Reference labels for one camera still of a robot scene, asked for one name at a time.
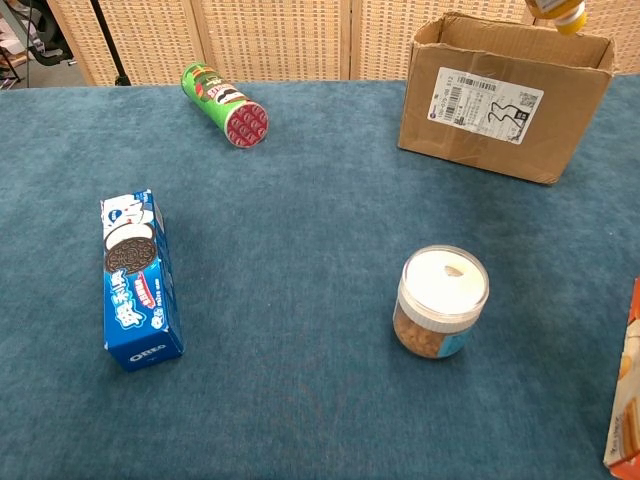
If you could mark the yellow label drink bottle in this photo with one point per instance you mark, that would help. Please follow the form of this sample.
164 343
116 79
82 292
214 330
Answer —
570 17

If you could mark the brown cardboard box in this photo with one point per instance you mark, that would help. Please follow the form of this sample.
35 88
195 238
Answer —
475 150

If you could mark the blue Oreo cookie box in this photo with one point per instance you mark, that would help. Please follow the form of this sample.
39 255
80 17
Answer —
140 300

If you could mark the orange snack package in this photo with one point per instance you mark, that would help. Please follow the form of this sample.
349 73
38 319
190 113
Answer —
627 400

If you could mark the blue table cloth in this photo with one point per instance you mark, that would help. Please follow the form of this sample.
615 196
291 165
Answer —
300 250

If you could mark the clear jar white lid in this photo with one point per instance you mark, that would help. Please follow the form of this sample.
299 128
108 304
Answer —
442 285

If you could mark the green Pringles can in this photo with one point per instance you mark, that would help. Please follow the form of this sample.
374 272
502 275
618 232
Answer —
215 97

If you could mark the wicker folding screen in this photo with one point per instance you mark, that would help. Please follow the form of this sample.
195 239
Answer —
280 40

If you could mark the black tripod stand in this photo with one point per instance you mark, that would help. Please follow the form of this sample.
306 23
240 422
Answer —
109 45

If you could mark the black office chair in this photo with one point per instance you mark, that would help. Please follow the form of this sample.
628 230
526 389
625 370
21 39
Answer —
46 55

